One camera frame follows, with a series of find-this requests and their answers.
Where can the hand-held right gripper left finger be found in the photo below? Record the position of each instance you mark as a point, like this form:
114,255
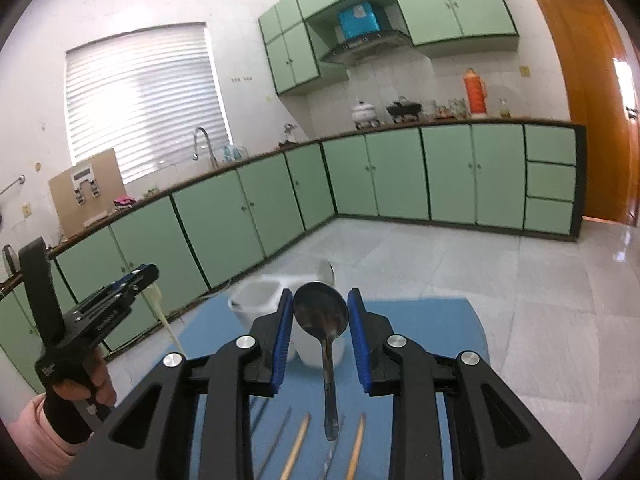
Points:
282,340

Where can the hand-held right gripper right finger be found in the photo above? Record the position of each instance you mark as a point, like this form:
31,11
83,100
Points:
357,340

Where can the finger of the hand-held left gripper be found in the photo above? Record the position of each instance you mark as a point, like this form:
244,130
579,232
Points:
142,274

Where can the dark metal spoon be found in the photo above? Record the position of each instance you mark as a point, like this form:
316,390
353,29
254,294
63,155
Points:
320,310

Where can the cream plastic spoon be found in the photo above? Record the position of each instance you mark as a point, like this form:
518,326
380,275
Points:
165,320

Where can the white utensil holder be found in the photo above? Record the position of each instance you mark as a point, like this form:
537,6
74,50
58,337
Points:
255,295

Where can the metal chopstick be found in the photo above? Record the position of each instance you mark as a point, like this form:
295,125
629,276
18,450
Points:
276,435

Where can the wooden chopstick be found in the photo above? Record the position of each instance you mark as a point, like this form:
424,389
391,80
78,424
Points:
356,444
297,442

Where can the person's left forearm pink sleeve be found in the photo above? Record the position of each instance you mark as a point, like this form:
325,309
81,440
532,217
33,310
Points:
35,435

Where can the person's left hand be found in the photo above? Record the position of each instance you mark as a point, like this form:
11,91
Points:
75,390

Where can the blue mat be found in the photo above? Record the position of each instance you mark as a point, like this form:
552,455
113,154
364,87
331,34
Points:
425,320

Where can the pink cloth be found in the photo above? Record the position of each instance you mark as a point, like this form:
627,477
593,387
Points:
124,201

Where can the brown cardboard box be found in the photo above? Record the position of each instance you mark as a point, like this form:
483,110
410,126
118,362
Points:
65,210

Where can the chrome kitchen faucet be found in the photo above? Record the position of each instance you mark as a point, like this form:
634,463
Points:
214,160

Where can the metal towel bar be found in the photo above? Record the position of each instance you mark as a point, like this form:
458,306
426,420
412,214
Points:
15,181

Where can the plastic bottles by faucet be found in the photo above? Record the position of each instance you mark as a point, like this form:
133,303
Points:
232,154

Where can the green lower kitchen cabinets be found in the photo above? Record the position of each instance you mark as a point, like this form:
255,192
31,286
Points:
400,175

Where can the white window blind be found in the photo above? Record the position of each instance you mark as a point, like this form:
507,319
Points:
140,100

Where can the white cooking pot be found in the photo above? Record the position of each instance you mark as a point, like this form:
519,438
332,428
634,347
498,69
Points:
362,111

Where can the black wok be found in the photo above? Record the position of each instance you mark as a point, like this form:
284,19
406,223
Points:
402,108

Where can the glass jar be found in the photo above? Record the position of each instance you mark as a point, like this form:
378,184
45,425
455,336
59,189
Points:
504,110

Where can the orange thermos flask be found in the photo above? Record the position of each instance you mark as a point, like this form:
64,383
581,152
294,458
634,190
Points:
475,92

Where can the black range hood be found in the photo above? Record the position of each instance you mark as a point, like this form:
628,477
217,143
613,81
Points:
360,50

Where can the blue box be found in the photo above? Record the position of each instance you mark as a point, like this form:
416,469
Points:
357,22

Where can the brown wooden door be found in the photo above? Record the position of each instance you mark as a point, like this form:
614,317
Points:
590,110

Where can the green upper wall cabinets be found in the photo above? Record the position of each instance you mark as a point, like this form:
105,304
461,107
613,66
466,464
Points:
450,5

